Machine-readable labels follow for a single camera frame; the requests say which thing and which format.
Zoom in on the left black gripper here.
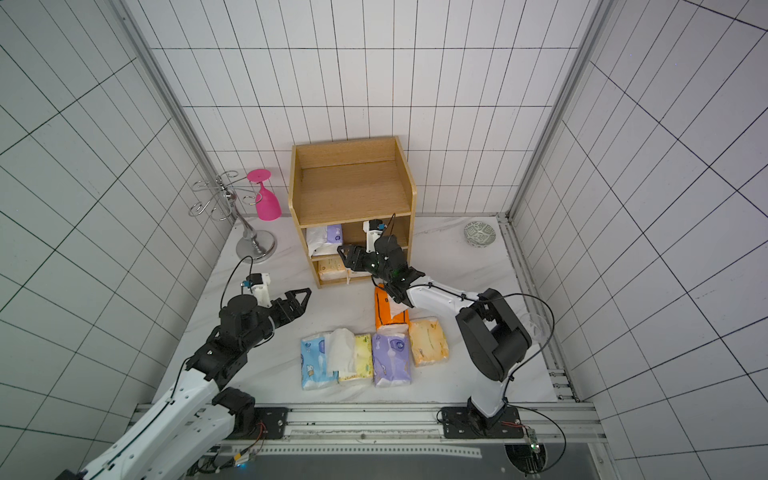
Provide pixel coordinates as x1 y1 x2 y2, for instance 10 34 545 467
242 289 312 350

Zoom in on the beige tissue pack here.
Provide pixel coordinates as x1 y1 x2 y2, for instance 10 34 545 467
316 256 347 282

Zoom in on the white purple tissue pack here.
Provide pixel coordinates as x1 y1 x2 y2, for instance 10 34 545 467
305 224 343 257

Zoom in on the blue tissue pack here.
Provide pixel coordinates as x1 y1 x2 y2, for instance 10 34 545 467
300 334 338 390

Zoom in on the yellow floral tissue pack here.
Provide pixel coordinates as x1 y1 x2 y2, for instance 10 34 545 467
325 328 373 384

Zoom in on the pale orange tissue pack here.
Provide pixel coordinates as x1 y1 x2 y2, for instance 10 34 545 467
409 317 450 367

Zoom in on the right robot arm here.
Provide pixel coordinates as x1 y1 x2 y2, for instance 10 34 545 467
337 235 533 422

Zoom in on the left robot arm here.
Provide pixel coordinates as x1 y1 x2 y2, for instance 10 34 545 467
59 288 311 479

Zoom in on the wooden three-tier shelf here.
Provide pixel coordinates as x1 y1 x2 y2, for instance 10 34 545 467
288 136 417 254

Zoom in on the silver glass holder stand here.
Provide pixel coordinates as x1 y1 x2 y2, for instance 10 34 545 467
188 170 277 264

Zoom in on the pink wine glass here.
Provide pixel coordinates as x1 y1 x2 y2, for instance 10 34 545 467
246 169 282 222

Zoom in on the green patterned small dish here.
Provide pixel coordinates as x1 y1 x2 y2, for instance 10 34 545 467
464 220 497 248

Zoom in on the clear drinking glass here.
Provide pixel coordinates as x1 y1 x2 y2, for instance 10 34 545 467
520 313 553 346

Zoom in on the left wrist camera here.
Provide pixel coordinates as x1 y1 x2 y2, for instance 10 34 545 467
241 273 271 307

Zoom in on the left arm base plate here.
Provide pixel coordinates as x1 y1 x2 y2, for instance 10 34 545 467
227 407 289 442

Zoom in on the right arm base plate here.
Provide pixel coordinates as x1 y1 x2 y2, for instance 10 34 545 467
436 405 527 440

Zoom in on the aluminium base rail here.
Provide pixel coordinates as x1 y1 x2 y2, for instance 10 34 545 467
204 403 607 459

